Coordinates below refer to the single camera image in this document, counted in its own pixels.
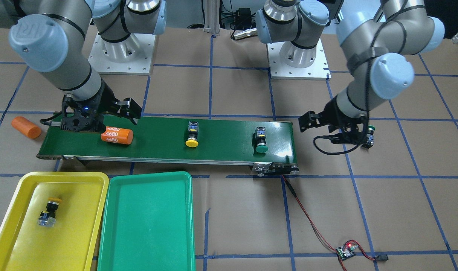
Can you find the aluminium frame post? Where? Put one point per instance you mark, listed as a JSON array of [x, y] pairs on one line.
[[211, 13]]

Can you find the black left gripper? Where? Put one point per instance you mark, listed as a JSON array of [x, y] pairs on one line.
[[331, 112]]

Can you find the orange cylinder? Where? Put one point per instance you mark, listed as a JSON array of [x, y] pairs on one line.
[[117, 135], [26, 127]]

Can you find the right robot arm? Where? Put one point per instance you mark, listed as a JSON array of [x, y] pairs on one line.
[[50, 37]]

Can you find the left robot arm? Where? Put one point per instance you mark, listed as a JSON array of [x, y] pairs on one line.
[[375, 54]]

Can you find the green push button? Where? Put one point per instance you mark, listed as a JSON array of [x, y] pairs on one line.
[[259, 140], [369, 138]]

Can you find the green plastic tray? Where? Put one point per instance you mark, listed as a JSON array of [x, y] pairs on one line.
[[148, 224]]

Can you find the yellow plastic tray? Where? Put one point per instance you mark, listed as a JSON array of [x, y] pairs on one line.
[[70, 244]]

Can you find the yellow push button switch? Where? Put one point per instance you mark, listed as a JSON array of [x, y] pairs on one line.
[[47, 218]]

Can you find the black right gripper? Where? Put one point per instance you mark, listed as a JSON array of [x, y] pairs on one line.
[[107, 98]]

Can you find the green conveyor belt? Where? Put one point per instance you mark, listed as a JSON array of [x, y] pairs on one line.
[[162, 140]]

